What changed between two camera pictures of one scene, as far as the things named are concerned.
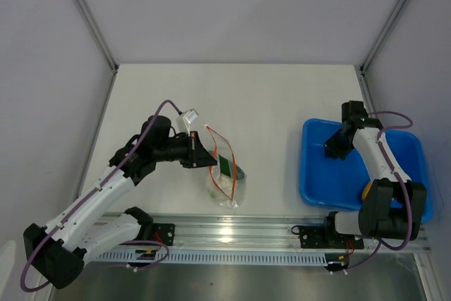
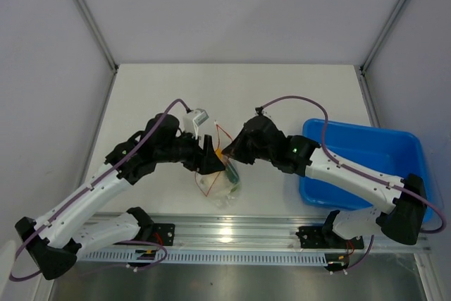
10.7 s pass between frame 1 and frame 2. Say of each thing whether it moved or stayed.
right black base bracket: stayed
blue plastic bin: stayed
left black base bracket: stayed
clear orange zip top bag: moved
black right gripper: moved
